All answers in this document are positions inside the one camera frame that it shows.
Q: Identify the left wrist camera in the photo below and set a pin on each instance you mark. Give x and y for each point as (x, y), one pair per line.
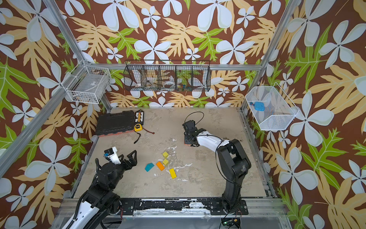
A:
(109, 153)

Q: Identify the yellow long block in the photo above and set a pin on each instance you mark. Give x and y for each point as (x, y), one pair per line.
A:
(172, 173)

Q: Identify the yellow tape measure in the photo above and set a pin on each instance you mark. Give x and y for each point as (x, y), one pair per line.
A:
(138, 127)

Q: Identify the teal wood block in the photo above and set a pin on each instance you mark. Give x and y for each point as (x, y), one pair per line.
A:
(149, 166)

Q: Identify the orange wood block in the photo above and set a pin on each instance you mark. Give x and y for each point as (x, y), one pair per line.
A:
(160, 165)

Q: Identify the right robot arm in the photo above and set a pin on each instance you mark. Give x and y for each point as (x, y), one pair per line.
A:
(234, 162)

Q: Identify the black wire basket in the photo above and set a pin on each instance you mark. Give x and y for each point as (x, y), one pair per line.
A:
(167, 75)

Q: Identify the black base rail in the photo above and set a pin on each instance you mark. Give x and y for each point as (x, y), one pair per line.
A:
(210, 206)

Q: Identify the white wire basket left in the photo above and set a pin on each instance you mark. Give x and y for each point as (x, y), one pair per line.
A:
(87, 83)

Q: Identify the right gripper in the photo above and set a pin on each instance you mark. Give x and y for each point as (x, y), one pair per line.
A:
(188, 133)

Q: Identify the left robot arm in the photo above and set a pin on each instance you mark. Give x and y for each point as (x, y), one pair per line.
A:
(99, 200)

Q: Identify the white wire basket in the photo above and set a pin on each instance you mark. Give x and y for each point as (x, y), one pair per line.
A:
(280, 110)
(87, 83)

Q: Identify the blue object in basket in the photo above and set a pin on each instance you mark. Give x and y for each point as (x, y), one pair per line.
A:
(258, 106)

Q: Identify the white wire basket right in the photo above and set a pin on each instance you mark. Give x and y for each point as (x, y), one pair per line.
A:
(280, 110)

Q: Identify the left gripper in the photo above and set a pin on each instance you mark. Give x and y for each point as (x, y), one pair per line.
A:
(133, 162)

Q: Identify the black and red tool case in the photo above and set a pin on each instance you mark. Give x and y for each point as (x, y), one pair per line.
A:
(115, 123)

